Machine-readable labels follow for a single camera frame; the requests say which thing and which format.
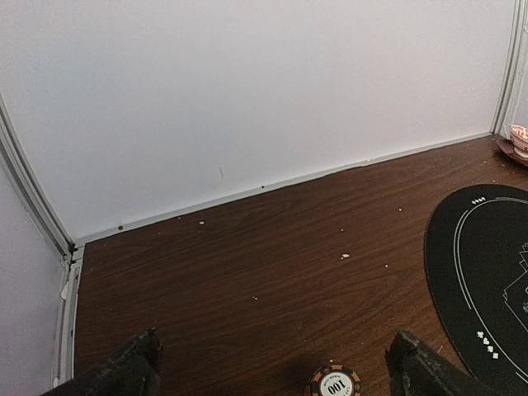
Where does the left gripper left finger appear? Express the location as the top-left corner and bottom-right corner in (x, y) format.
(46, 328), (163, 396)

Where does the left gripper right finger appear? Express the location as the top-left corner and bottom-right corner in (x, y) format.
(384, 331), (498, 396)

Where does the brown 100 poker chip stack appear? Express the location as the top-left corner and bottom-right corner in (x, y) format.
(304, 364), (361, 396)

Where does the round black poker mat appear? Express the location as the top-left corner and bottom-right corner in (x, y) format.
(424, 184), (527, 395)

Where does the red floral saucer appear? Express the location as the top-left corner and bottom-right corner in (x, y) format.
(496, 137), (528, 167)

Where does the red white patterned tea bowl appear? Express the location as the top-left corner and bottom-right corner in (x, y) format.
(510, 125), (528, 159)

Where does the left aluminium frame post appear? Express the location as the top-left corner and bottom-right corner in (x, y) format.
(1, 103), (80, 388)

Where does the aluminium frame post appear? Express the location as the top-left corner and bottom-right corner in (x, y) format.
(1, 103), (80, 388)
(491, 1), (527, 137)

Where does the right aluminium frame post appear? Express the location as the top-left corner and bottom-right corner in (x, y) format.
(491, 1), (527, 137)

